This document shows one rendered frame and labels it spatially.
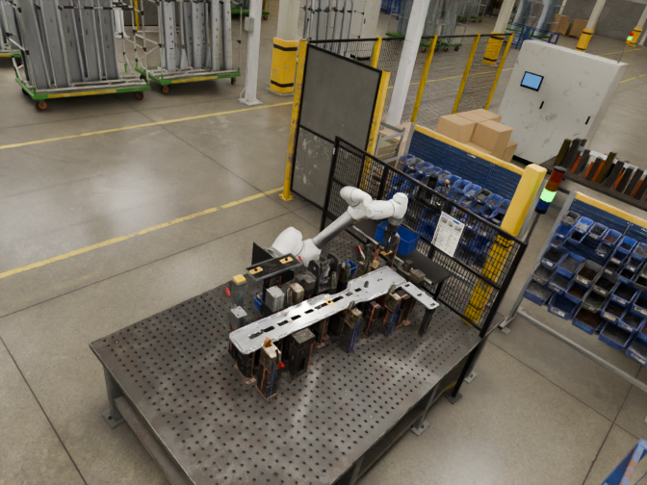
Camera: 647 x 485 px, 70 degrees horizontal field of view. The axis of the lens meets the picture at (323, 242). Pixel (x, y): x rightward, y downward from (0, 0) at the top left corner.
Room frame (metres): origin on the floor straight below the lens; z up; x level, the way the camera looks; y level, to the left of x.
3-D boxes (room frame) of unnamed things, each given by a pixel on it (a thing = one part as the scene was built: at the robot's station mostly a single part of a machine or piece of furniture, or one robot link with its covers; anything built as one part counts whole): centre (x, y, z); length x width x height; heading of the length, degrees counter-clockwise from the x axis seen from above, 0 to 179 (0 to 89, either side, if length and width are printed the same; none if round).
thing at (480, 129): (7.00, -2.05, 0.52); 1.20 x 0.80 x 1.05; 138
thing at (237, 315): (2.03, 0.43, 0.88); 0.11 x 0.10 x 0.36; 45
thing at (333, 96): (5.09, 0.13, 1.00); 1.34 x 0.14 x 2.00; 51
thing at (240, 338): (2.31, -0.10, 1.00); 1.38 x 0.22 x 0.02; 135
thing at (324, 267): (2.55, -0.03, 0.94); 0.18 x 0.13 x 0.49; 135
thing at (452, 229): (2.98, -0.90, 1.30); 0.23 x 0.02 x 0.31; 45
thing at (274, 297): (2.22, 0.24, 0.90); 0.13 x 0.10 x 0.41; 45
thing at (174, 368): (2.40, -0.11, 0.68); 2.56 x 1.61 x 0.04; 141
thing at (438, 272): (3.11, -0.60, 1.02); 0.90 x 0.22 x 0.03; 45
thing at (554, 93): (8.57, -3.57, 1.22); 1.60 x 0.54 x 2.45; 51
